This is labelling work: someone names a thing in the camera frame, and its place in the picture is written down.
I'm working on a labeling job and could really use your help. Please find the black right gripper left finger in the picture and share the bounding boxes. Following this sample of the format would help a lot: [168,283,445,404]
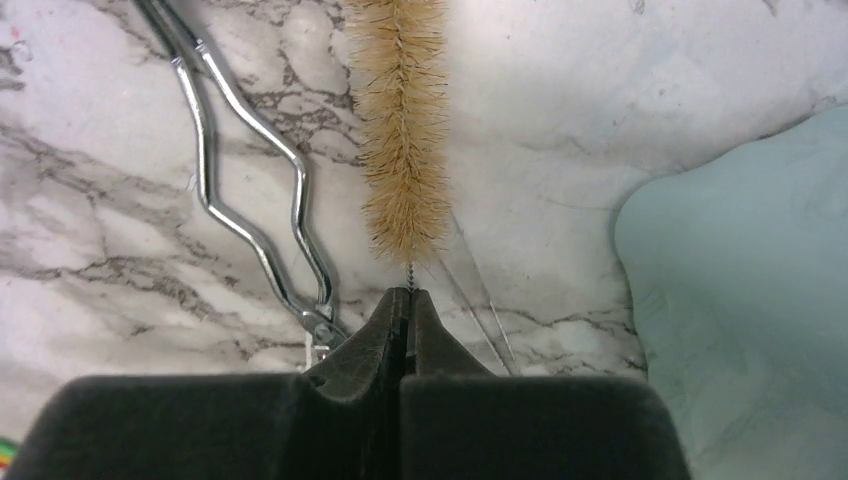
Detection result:
[6,288,411,479]

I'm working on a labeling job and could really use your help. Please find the teal plastic bin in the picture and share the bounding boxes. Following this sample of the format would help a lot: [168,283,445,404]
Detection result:
[615,106,847,479]

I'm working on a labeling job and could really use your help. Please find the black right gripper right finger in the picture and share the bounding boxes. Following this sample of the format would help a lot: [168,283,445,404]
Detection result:
[400,290,690,479]

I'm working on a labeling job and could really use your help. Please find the tan bristle test tube brush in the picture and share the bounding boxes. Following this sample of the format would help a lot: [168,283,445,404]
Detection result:
[346,1,451,288]

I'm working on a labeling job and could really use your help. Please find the steel tweezers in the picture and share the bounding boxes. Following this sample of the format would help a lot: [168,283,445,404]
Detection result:
[439,212,522,377]

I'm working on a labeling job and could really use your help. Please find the red yellow green stick bundle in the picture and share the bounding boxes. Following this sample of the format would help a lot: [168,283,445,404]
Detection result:
[0,437,18,476]

